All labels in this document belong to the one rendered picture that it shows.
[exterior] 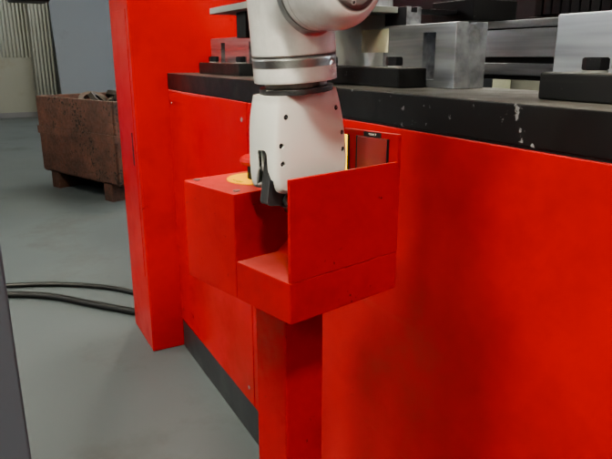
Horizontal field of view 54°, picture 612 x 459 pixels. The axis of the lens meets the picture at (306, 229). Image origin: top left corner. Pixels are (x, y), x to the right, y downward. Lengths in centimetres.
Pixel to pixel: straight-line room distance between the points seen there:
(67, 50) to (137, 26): 832
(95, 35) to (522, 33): 937
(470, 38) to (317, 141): 40
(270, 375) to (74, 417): 108
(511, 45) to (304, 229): 71
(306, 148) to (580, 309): 31
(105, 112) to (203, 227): 338
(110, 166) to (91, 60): 618
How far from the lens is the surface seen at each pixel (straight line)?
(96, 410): 180
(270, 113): 60
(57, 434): 174
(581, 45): 79
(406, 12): 106
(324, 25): 55
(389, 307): 91
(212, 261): 72
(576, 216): 64
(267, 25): 59
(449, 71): 95
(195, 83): 162
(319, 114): 62
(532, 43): 118
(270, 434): 82
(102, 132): 413
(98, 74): 1019
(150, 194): 190
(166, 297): 200
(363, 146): 71
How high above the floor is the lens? 92
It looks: 16 degrees down
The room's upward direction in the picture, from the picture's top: straight up
